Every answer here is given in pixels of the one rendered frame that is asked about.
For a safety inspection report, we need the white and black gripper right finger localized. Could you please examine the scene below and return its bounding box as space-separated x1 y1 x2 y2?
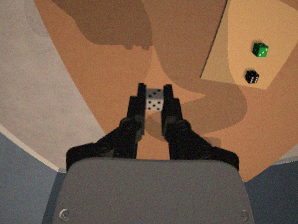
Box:
161 84 239 171

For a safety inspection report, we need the white die with black pips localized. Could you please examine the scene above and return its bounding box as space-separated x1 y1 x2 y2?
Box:
146 88 164 111

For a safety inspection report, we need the tan flat mat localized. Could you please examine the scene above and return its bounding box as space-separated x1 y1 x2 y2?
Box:
200 0 298 90

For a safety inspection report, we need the green die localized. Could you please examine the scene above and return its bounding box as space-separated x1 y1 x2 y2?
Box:
252 43 269 57

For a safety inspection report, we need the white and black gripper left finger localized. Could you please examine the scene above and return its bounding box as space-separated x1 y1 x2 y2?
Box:
66 83 146 173

